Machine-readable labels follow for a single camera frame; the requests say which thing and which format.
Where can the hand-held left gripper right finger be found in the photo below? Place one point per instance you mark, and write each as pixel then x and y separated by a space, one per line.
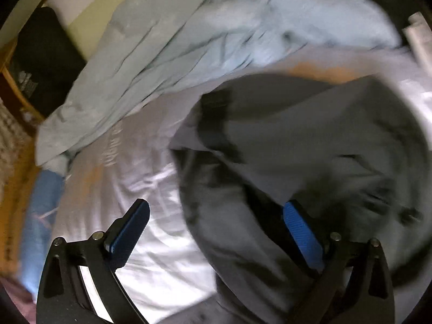
pixel 303 236

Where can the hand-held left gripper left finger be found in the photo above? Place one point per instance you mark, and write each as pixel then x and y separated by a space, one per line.
pixel 130 233

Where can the grey jacket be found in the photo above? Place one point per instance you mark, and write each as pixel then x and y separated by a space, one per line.
pixel 303 135

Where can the white garment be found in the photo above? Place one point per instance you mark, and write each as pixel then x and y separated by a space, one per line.
pixel 135 175

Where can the blue pillow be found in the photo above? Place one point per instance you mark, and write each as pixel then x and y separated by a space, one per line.
pixel 40 226

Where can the pink striped cloth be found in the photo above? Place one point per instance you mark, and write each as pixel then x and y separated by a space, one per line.
pixel 15 303

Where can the patterned curtain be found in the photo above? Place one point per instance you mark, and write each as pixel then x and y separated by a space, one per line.
pixel 10 135

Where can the black hanging garment bag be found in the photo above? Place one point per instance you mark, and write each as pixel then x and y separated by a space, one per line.
pixel 47 60

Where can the light blue duvet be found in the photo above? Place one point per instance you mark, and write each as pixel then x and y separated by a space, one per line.
pixel 202 33

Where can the wooden bed frame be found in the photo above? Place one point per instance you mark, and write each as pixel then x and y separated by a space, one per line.
pixel 13 209

